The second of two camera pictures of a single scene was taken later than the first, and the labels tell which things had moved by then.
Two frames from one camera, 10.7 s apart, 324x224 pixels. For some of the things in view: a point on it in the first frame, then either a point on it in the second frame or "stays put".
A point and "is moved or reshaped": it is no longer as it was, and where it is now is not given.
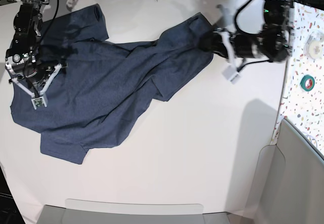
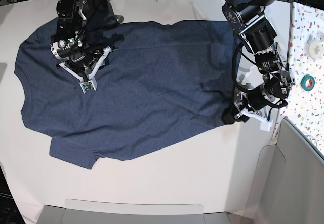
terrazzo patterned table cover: [303, 105] stays put
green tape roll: [311, 84] stays put
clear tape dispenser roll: [313, 46] stays put
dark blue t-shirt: [105, 89] is moved or reshaped
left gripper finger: [15, 80] to [62, 65]
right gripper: [243, 44] to [256, 99]
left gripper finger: [56, 68] to [107, 50]
